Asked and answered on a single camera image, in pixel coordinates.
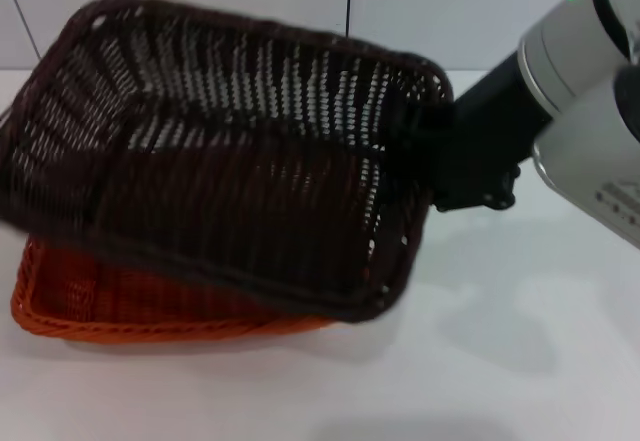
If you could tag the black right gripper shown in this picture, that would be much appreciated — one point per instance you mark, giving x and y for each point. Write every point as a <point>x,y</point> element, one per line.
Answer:
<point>480,146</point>

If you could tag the dark brown woven plastic basket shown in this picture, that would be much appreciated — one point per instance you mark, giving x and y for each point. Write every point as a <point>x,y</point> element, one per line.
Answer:
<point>225,186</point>

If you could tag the orange woven plastic basket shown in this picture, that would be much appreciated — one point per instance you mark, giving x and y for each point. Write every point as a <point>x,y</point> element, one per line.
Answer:
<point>150,331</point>

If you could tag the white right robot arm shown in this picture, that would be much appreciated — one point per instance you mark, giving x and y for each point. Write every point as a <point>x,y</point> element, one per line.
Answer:
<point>565,51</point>

